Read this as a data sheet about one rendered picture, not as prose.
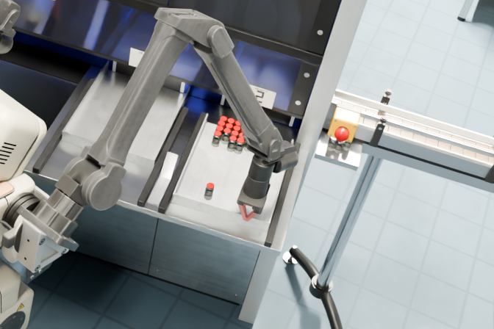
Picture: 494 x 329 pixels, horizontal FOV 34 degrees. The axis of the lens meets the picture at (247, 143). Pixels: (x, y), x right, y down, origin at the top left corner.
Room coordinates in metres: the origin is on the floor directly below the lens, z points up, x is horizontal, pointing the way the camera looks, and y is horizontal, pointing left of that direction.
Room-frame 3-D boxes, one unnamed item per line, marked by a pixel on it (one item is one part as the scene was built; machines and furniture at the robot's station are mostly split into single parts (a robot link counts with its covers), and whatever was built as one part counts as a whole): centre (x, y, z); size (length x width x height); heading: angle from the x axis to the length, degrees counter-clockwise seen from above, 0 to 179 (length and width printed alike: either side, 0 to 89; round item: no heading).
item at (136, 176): (1.64, 0.18, 0.87); 0.70 x 0.48 x 0.02; 87
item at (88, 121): (1.72, 0.35, 0.90); 0.34 x 0.26 x 0.04; 177
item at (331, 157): (1.84, -0.27, 0.87); 0.14 x 0.13 x 0.02; 177
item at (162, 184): (1.49, 0.19, 0.91); 0.14 x 0.03 x 0.06; 176
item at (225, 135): (1.72, 0.01, 0.91); 0.18 x 0.02 x 0.05; 87
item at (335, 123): (1.80, -0.25, 1.00); 0.08 x 0.07 x 0.07; 177
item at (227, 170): (1.61, 0.01, 0.90); 0.34 x 0.26 x 0.04; 177
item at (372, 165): (1.94, -0.40, 0.46); 0.09 x 0.09 x 0.77; 87
